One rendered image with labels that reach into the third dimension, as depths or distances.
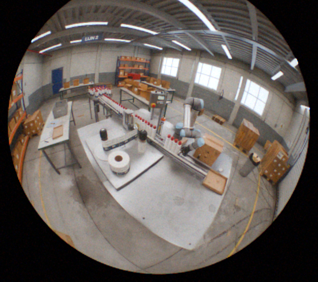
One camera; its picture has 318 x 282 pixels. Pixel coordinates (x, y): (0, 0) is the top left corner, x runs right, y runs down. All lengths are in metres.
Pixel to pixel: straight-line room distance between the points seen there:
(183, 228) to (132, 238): 0.97
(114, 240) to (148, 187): 1.23
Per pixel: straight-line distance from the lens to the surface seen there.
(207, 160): 1.35
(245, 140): 4.15
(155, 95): 1.20
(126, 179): 1.00
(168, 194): 1.02
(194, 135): 1.04
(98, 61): 8.35
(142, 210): 0.95
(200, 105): 1.21
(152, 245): 1.82
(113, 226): 1.81
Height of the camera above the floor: 1.77
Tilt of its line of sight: 30 degrees down
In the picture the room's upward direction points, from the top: 11 degrees clockwise
